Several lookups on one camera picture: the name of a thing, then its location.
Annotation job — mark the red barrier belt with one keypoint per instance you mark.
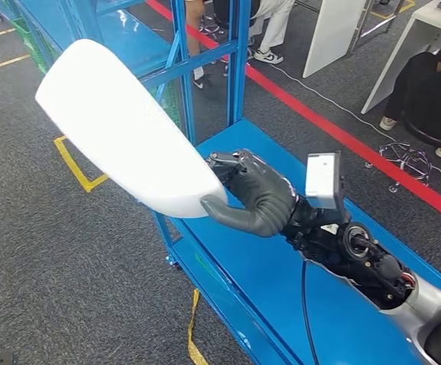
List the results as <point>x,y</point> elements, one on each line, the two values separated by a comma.
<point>319,121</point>

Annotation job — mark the black stool chrome base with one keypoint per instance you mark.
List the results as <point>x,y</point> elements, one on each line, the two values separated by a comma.
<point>414,133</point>
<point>220,10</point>

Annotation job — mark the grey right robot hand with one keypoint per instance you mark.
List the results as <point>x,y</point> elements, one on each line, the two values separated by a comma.
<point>262,201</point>

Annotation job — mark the blue metal shelf rack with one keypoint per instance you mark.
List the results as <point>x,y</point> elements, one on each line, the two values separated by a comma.
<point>137,35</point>
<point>243,287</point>

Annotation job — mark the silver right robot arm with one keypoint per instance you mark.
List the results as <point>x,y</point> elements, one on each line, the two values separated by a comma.
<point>429,302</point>

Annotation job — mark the person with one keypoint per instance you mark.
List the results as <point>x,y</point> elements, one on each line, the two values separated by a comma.
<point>433,85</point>
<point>275,25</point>
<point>197,35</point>

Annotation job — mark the white moulded plastic part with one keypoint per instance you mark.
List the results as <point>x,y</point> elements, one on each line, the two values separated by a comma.
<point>129,131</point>

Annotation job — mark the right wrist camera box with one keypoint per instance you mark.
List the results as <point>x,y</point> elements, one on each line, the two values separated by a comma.
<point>321,181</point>

